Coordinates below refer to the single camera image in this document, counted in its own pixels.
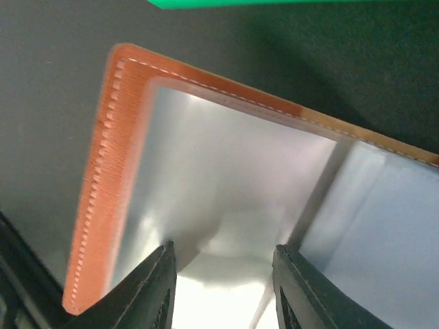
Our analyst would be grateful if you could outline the brown leather card holder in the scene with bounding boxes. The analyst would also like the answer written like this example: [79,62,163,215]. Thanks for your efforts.
[62,44,438,328]

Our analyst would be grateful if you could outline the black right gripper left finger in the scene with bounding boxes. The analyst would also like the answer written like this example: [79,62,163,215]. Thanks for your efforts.
[63,241,177,329]

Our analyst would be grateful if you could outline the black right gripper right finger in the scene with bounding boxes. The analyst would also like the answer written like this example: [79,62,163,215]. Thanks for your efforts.
[272,245,389,329]

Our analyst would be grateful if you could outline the green bin with red cards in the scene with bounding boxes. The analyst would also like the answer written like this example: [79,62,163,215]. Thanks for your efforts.
[145,0,439,10]

